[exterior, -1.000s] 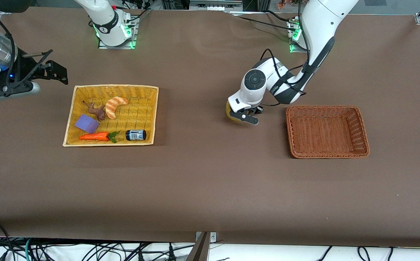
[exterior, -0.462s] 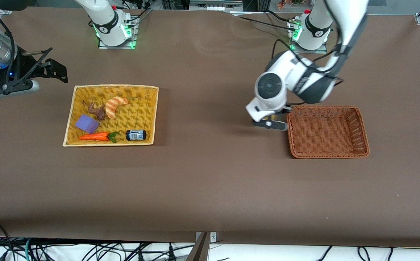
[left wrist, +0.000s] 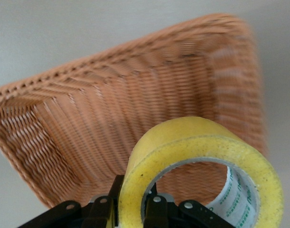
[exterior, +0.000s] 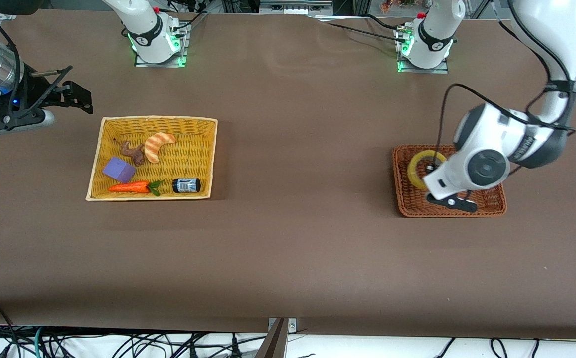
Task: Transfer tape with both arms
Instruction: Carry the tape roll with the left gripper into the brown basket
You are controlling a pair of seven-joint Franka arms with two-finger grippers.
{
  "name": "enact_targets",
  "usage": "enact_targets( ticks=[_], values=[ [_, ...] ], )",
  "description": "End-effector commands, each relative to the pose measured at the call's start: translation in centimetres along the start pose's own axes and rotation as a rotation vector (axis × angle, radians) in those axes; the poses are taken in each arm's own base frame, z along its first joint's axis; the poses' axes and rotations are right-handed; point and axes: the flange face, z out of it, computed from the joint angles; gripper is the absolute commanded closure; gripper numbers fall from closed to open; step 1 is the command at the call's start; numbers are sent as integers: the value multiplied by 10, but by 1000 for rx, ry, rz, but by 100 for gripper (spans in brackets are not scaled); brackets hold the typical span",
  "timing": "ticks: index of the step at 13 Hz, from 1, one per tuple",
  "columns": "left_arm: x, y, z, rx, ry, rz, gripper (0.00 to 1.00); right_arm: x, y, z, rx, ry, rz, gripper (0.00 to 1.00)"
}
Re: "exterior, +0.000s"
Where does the yellowish clear tape roll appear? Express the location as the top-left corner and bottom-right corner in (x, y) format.
(407, 150), (448, 191)

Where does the brown wicker basket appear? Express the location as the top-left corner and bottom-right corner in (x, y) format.
(392, 144), (508, 218)

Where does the brown toy animal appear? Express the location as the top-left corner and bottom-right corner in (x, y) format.
(113, 138), (146, 167)

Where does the purple block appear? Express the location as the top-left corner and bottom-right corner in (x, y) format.
(102, 157), (137, 183)

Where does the toy croissant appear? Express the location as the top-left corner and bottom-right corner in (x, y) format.
(145, 133), (177, 164)

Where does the orange toy carrot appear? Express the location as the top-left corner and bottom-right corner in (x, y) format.
(107, 180), (165, 197)

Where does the yellow wicker basket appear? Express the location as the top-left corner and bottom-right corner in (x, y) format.
(85, 115), (219, 202)

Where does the small black jar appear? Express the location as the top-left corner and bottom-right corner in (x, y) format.
(172, 178), (202, 194)

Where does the grey metal equipment box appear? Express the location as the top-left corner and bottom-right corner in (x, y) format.
(259, 0), (333, 15)

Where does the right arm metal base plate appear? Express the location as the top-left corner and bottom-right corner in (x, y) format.
(134, 22), (189, 68)

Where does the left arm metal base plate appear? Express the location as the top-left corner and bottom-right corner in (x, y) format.
(396, 27), (450, 74)

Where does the long black table cable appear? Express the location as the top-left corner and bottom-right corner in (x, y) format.
(325, 22), (408, 43)

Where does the short black table cable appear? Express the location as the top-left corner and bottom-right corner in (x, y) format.
(365, 14), (401, 30)

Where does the silver table edge bracket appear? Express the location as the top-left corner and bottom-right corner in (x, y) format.
(268, 317), (298, 333)

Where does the dark brown post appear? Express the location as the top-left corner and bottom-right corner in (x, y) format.
(255, 318), (289, 358)

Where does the green floor cable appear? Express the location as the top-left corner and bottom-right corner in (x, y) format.
(32, 326), (46, 358)

